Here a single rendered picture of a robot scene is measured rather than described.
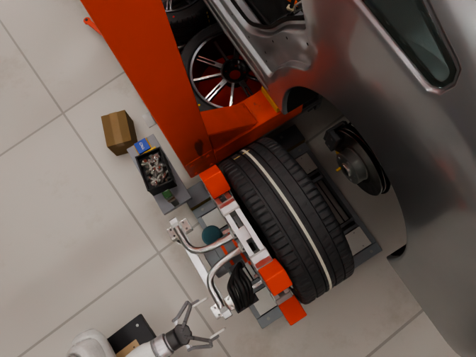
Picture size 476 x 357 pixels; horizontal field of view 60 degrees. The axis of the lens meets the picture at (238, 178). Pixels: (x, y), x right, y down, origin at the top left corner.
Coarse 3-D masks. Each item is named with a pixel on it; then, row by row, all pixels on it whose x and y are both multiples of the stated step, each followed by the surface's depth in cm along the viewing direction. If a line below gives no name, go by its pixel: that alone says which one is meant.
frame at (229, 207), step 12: (228, 192) 150; (216, 204) 182; (228, 204) 144; (228, 216) 143; (240, 216) 142; (252, 228) 141; (240, 240) 140; (252, 252) 139; (264, 252) 138; (252, 264) 187; (264, 264) 139; (288, 288) 148; (276, 300) 147
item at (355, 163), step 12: (348, 132) 167; (348, 144) 168; (360, 144) 159; (336, 156) 175; (348, 156) 167; (360, 156) 164; (372, 156) 159; (360, 168) 165; (372, 168) 160; (360, 180) 168; (372, 180) 167; (384, 180) 161; (372, 192) 174
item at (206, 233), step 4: (208, 228) 180; (212, 228) 180; (216, 228) 180; (204, 232) 180; (208, 232) 180; (212, 232) 180; (216, 232) 179; (220, 232) 180; (204, 236) 179; (208, 236) 179; (212, 236) 179; (216, 236) 179; (220, 236) 179; (204, 240) 179; (208, 240) 179; (212, 240) 179
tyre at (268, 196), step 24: (264, 144) 154; (240, 168) 150; (264, 168) 144; (288, 168) 142; (240, 192) 141; (264, 192) 139; (288, 192) 138; (312, 192) 137; (264, 216) 136; (288, 216) 136; (312, 216) 136; (288, 240) 136; (312, 240) 136; (336, 240) 138; (288, 264) 136; (312, 264) 138; (336, 264) 142; (312, 288) 144
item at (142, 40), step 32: (96, 0) 84; (128, 0) 89; (160, 0) 94; (128, 32) 97; (160, 32) 103; (128, 64) 107; (160, 64) 115; (160, 96) 128; (192, 96) 139; (160, 128) 147; (192, 128) 160; (192, 160) 189
